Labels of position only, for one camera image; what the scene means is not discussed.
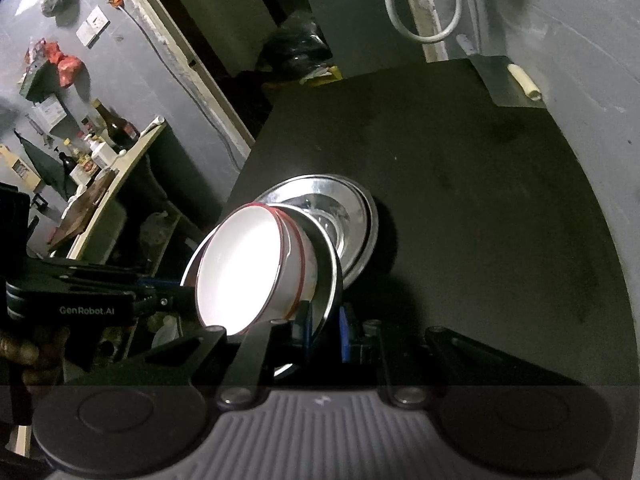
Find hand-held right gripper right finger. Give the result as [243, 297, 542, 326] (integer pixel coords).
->
[339, 304, 588, 408]

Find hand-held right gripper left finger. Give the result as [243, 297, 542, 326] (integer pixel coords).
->
[112, 305, 321, 408]

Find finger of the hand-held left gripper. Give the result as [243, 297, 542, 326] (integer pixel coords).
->
[135, 274, 198, 298]
[134, 294, 208, 330]

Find white ceramic bowl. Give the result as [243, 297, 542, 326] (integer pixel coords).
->
[265, 205, 321, 323]
[195, 203, 306, 337]

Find steel bowl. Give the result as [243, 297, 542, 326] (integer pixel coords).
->
[180, 202, 345, 381]

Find steel plate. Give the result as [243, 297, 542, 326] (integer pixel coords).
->
[262, 177, 371, 276]
[256, 174, 379, 287]

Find person's left hand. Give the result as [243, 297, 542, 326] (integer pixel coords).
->
[0, 327, 71, 386]

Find wooden cutting board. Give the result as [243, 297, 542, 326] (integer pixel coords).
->
[50, 167, 118, 248]

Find wooden side table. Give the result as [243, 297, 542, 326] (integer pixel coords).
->
[47, 117, 168, 261]

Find dark green cloth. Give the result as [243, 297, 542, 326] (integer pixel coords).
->
[14, 130, 68, 198]

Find white jar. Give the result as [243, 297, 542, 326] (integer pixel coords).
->
[92, 142, 118, 168]

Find cardboard box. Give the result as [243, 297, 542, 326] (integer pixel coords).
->
[0, 144, 43, 193]

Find small yellow label bottle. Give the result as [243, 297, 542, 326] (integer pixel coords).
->
[62, 140, 96, 173]

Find dark sauce bottle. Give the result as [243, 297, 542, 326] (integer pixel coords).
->
[90, 99, 141, 153]

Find red hanging bags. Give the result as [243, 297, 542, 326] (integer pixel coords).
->
[25, 37, 83, 88]

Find black garbage bag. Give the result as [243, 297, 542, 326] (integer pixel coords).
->
[257, 12, 333, 78]

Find grey cleaver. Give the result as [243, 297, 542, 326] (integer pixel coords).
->
[455, 34, 546, 108]

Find grey cabinet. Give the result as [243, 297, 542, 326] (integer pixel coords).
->
[307, 0, 431, 78]

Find cream cylindrical object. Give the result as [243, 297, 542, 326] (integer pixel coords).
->
[506, 62, 545, 102]

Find wall cable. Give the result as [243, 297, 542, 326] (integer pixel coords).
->
[120, 5, 251, 166]

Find cream door frame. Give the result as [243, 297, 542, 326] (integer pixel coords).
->
[102, 0, 451, 161]

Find white wall socket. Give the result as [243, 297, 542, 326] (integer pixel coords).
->
[75, 5, 111, 48]

